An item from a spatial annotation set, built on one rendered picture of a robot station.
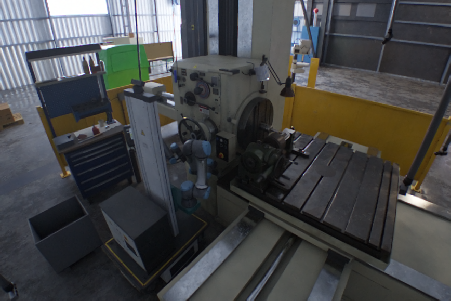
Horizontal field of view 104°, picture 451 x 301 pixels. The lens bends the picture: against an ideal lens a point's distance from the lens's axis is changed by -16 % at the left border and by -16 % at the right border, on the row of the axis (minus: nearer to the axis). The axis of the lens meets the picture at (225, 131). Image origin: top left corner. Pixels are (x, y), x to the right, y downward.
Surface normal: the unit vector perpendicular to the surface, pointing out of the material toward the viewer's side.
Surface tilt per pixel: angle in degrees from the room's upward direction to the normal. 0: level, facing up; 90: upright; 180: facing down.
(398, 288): 90
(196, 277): 0
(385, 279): 90
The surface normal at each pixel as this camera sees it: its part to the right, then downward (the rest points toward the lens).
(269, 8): -0.64, 0.35
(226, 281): 0.00, -0.89
